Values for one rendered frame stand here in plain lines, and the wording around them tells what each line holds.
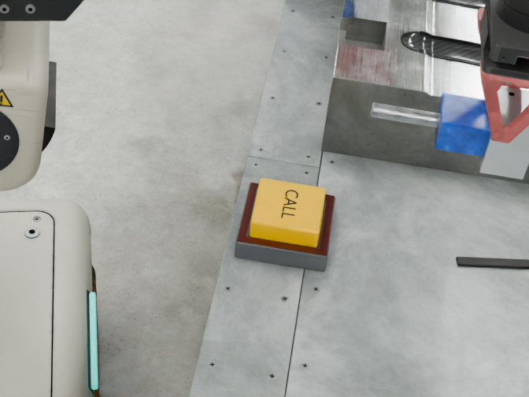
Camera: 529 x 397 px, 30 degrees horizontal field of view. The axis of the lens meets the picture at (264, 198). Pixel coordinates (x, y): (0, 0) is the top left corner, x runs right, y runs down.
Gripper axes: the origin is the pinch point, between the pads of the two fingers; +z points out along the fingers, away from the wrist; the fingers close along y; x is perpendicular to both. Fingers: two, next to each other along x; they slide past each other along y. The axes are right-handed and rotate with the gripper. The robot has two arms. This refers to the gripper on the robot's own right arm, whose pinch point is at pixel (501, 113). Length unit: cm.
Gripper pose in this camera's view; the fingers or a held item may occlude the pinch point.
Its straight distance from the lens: 82.1
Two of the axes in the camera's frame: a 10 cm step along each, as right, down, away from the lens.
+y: 1.4, -6.5, 7.5
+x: -9.9, -1.7, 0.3
